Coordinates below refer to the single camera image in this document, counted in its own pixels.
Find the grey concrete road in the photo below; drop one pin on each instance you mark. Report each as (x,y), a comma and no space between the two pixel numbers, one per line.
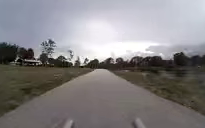
(101,100)

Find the row of trees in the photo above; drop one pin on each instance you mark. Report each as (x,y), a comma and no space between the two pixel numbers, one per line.
(146,61)

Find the tall thin tree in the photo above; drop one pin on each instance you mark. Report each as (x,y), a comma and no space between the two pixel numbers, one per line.
(48,50)

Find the robot's own part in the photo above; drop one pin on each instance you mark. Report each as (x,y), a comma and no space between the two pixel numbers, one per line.
(68,124)
(139,123)

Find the low building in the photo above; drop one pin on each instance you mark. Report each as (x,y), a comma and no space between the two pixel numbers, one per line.
(28,62)

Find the grass verge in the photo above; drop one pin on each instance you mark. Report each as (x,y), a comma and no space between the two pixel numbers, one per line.
(176,87)

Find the grass field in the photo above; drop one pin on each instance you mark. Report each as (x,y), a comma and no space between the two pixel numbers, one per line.
(20,83)

